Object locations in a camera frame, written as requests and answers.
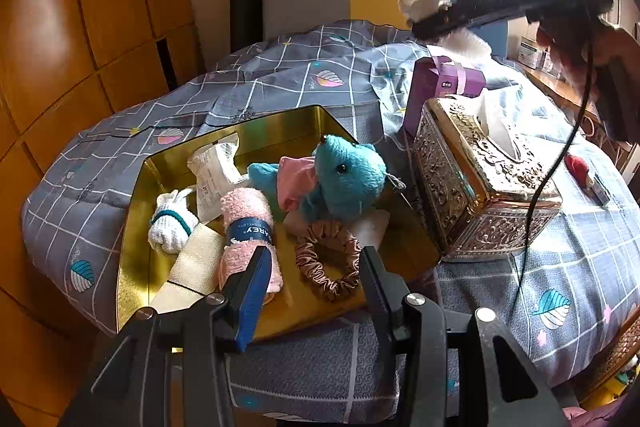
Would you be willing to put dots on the gold tin box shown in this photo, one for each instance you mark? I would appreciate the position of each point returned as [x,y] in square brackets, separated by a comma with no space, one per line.
[300,314]

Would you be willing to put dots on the person's right hand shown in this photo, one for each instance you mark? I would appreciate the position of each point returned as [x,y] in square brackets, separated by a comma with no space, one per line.
[570,42]

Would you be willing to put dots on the wooden desk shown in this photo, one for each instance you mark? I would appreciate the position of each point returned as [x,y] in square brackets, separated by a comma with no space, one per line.
[555,89]

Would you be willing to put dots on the white gauze packet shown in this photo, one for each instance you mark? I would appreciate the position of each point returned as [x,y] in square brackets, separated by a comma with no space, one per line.
[215,172]

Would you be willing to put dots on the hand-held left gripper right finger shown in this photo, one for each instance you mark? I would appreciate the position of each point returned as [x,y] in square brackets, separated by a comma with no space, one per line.
[380,297]

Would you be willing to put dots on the ornate metallic tissue box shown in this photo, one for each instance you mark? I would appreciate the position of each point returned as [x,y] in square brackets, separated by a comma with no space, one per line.
[475,207]

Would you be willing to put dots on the white sock with teal band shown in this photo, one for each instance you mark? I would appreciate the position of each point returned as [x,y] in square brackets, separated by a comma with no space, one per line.
[170,222]

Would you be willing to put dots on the black rolled mat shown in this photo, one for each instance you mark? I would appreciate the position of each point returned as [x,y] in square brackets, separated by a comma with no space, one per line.
[247,2]

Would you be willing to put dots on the white tissue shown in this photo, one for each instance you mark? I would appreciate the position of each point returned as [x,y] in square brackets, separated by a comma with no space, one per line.
[495,117]

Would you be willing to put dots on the pinkish brown satin scrunchie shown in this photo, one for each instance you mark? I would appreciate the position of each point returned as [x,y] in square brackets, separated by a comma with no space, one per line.
[305,262]

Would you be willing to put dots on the wicker basket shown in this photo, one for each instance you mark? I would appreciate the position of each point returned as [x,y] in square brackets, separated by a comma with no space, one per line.
[622,357]

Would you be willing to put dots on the pink towel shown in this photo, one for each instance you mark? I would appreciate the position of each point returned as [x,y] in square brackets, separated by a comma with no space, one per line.
[247,217]

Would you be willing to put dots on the blue tissue packet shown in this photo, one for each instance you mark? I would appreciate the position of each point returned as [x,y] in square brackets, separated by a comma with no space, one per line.
[601,193]

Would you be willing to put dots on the cream cloth band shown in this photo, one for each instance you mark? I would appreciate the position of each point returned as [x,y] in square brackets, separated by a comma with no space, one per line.
[195,257]

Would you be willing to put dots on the wooden wardrobe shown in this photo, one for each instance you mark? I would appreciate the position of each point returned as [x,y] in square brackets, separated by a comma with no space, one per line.
[75,32]

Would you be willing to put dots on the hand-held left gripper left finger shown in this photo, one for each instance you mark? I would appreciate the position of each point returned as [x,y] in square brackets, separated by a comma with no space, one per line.
[255,302]

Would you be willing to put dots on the purple cardboard box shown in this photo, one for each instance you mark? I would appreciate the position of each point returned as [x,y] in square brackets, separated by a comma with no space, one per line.
[435,97]

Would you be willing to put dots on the blue plush toy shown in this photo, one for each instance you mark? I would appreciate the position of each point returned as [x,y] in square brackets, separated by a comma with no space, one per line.
[345,182]

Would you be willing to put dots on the red sock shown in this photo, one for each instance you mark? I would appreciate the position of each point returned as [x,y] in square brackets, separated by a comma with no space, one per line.
[577,167]

